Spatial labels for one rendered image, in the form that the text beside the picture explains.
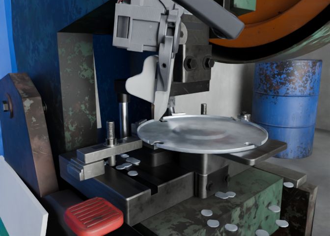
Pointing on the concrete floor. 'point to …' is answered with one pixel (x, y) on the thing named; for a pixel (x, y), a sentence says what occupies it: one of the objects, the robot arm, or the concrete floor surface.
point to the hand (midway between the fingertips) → (162, 112)
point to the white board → (19, 206)
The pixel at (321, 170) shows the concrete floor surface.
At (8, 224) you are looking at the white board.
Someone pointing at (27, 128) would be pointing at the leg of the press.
